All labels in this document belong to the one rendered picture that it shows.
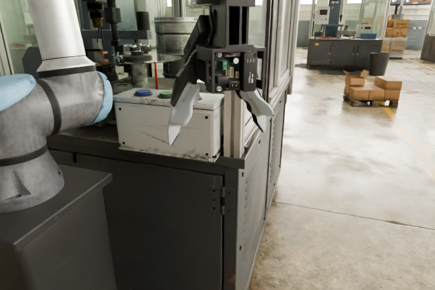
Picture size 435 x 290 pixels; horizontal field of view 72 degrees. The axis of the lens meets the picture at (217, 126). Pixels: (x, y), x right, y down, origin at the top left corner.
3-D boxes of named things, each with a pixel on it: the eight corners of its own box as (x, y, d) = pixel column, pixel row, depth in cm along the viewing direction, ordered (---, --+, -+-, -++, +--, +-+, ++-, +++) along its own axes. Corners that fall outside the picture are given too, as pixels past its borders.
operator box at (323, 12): (326, 39, 709) (329, 6, 686) (326, 39, 696) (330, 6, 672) (311, 38, 719) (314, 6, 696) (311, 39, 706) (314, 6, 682)
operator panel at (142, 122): (226, 146, 84) (227, 94, 79) (214, 163, 74) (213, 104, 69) (139, 135, 92) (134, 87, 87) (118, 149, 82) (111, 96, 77)
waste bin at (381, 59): (384, 74, 666) (388, 52, 651) (388, 77, 631) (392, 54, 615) (365, 73, 678) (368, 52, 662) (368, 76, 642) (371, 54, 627)
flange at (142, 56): (150, 55, 121) (149, 49, 120) (155, 59, 111) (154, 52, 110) (121, 57, 117) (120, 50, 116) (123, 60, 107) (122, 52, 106)
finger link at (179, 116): (159, 147, 37) (200, 85, 36) (151, 132, 42) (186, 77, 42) (179, 158, 39) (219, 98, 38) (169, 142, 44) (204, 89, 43)
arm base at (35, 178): (18, 219, 53) (5, 169, 50) (-42, 204, 57) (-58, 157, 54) (79, 179, 66) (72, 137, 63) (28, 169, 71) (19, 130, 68)
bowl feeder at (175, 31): (211, 74, 204) (210, 17, 192) (193, 81, 177) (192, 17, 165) (170, 71, 213) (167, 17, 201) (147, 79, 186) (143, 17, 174)
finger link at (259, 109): (278, 142, 44) (246, 95, 39) (258, 129, 49) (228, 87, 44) (294, 128, 44) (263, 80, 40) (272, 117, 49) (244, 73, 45)
